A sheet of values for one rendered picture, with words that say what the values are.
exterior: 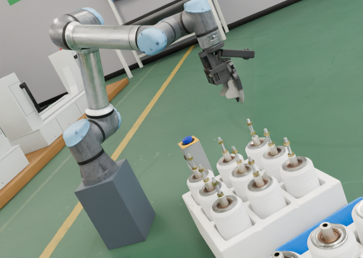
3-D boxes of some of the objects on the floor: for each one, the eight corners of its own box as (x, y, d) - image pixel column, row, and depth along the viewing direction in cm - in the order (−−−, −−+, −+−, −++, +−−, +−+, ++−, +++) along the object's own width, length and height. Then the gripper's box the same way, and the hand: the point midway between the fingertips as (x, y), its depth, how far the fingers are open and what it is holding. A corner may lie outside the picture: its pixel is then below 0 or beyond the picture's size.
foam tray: (244, 301, 105) (220, 251, 100) (200, 233, 142) (181, 195, 136) (357, 231, 111) (340, 180, 105) (287, 184, 148) (271, 144, 142)
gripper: (194, 52, 125) (217, 108, 131) (204, 53, 114) (229, 114, 121) (216, 40, 126) (239, 97, 132) (228, 41, 116) (253, 102, 122)
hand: (240, 98), depth 126 cm, fingers open, 3 cm apart
